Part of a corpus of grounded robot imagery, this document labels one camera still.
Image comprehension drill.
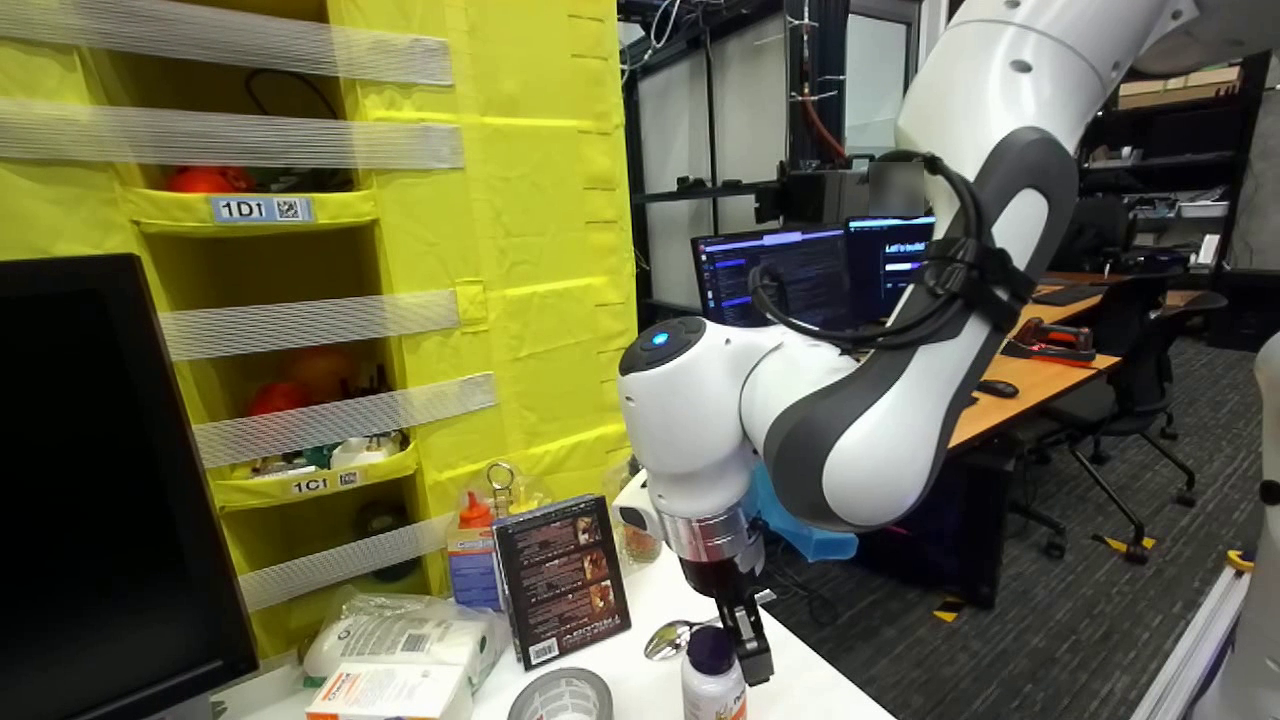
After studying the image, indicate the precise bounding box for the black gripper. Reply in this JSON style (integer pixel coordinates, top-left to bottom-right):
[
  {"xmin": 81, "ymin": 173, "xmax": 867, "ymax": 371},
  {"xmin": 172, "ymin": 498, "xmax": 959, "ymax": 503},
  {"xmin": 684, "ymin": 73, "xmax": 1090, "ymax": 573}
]
[{"xmin": 662, "ymin": 507, "xmax": 776, "ymax": 689}]

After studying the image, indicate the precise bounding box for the white bottle with black lid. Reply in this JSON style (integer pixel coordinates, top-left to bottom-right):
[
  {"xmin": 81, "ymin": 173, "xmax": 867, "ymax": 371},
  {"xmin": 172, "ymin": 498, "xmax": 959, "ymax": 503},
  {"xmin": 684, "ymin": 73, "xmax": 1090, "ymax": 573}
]
[{"xmin": 679, "ymin": 629, "xmax": 750, "ymax": 720}]

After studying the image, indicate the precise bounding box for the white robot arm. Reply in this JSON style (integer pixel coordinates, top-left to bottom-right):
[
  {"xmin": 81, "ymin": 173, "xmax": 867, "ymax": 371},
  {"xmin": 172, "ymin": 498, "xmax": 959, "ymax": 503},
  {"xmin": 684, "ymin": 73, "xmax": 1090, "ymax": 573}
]
[{"xmin": 616, "ymin": 0, "xmax": 1280, "ymax": 684}]

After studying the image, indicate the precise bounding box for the orange capped spray bottle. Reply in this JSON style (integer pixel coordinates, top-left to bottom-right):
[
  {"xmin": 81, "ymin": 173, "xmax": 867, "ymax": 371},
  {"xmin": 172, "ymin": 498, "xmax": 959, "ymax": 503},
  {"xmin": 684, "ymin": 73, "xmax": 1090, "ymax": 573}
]
[{"xmin": 449, "ymin": 491, "xmax": 506, "ymax": 614}]

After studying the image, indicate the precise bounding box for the white table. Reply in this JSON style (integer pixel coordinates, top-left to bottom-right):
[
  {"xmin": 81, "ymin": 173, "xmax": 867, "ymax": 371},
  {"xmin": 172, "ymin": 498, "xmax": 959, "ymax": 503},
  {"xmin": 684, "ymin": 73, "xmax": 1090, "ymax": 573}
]
[{"xmin": 195, "ymin": 468, "xmax": 902, "ymax": 720}]

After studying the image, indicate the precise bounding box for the glass jar with items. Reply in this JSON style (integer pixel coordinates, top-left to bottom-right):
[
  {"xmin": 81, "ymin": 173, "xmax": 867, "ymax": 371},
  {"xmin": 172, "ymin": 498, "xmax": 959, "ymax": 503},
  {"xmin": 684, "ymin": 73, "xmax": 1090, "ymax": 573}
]
[{"xmin": 616, "ymin": 503, "xmax": 662, "ymax": 566}]

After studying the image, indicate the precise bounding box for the dark picture box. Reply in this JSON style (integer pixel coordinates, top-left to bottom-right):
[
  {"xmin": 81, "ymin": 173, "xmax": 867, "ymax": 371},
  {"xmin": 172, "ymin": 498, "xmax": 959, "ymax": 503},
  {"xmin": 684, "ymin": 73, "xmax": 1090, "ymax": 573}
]
[{"xmin": 497, "ymin": 498, "xmax": 633, "ymax": 670}]

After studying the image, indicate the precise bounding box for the grey tape roll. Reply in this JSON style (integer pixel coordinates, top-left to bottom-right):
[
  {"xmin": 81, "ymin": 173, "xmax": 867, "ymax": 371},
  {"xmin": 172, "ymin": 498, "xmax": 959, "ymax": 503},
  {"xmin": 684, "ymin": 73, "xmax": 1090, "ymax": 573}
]
[{"xmin": 507, "ymin": 670, "xmax": 616, "ymax": 720}]

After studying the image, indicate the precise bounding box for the white orange carton box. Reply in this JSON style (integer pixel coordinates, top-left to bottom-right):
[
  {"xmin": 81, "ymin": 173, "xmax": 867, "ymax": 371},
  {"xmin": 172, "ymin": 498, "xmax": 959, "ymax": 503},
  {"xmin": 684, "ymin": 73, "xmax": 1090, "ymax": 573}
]
[{"xmin": 305, "ymin": 617, "xmax": 507, "ymax": 720}]

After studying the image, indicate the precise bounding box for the wide code monitor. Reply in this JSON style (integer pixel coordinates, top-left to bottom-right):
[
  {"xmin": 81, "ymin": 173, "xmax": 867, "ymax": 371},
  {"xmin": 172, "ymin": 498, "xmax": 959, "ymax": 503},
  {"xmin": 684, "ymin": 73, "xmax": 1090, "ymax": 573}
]
[{"xmin": 692, "ymin": 228, "xmax": 854, "ymax": 328}]

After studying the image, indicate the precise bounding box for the white plastic bag item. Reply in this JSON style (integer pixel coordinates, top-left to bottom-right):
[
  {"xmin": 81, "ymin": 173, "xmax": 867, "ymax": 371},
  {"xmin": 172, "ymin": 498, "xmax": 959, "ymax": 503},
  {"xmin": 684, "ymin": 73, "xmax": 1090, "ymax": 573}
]
[{"xmin": 305, "ymin": 596, "xmax": 455, "ymax": 679}]

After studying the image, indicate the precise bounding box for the wooden desk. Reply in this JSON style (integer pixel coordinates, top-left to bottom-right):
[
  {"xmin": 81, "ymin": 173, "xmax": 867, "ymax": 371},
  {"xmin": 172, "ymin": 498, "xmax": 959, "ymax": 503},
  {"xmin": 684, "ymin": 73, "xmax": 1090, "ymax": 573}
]
[{"xmin": 952, "ymin": 276, "xmax": 1218, "ymax": 447}]

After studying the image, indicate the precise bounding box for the black office chair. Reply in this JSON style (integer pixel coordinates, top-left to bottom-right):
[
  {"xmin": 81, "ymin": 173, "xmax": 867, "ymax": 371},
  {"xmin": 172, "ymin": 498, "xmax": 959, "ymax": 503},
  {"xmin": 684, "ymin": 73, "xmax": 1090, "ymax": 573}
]
[{"xmin": 1006, "ymin": 194, "xmax": 1204, "ymax": 566}]

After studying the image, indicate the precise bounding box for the yellow fabric shelf unit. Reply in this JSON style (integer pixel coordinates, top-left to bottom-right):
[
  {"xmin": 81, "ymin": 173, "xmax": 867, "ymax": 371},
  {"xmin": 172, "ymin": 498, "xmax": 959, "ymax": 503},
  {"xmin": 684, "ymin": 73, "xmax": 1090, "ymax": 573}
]
[{"xmin": 0, "ymin": 0, "xmax": 637, "ymax": 656}]

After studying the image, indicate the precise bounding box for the black monitor on table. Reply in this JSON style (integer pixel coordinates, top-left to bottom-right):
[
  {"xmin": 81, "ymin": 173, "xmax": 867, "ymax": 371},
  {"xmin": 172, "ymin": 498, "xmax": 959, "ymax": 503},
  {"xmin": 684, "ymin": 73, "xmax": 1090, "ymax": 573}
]
[{"xmin": 0, "ymin": 258, "xmax": 256, "ymax": 720}]

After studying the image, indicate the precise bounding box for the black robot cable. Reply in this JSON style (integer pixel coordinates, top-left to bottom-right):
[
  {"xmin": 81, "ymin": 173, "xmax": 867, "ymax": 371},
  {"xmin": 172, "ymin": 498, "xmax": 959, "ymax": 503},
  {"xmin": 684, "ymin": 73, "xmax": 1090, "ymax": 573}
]
[{"xmin": 745, "ymin": 148, "xmax": 1040, "ymax": 351}]

